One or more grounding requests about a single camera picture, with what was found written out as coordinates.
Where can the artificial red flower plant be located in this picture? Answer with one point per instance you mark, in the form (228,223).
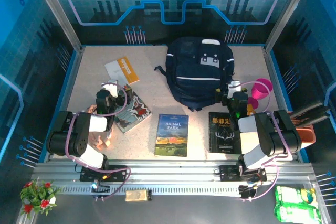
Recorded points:
(39,197)

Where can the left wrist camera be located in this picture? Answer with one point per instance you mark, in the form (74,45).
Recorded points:
(111,89)

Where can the black book with antlers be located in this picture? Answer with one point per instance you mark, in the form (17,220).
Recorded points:
(223,134)

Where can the small gold box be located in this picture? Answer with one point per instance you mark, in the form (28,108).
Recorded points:
(136,196)

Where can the green snack packet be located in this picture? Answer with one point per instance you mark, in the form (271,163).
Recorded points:
(294,213)
(288,195)

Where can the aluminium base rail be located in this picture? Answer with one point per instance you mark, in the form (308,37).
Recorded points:
(170,172)

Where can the Animal Farm book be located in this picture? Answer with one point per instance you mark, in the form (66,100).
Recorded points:
(172,134)

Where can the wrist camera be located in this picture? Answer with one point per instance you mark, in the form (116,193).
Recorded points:
(111,89)
(233,87)

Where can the orange and white notebook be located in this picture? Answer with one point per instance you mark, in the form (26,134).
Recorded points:
(128,70)

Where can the pink brown wooden toy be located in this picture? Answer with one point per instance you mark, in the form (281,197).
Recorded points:
(101,141)

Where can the navy blue backpack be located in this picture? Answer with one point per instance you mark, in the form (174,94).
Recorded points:
(194,77)

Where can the aluminium frame post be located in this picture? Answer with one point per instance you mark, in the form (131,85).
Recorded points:
(60,16)
(286,16)

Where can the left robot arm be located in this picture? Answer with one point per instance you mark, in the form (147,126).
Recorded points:
(98,124)

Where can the pink goblet cup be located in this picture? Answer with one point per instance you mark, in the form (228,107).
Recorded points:
(260,90)

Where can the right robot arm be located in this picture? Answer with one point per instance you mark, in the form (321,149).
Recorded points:
(249,125)

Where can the cartoon cover comic book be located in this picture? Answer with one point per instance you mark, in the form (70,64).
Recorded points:
(136,111)

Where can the white orange knife block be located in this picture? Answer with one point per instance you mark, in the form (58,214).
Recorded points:
(307,134)

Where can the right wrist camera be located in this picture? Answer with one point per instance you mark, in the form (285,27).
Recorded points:
(233,87)

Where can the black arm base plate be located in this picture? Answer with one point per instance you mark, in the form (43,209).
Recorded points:
(118,172)
(227,172)

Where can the small orange block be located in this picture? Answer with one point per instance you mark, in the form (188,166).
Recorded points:
(250,109)

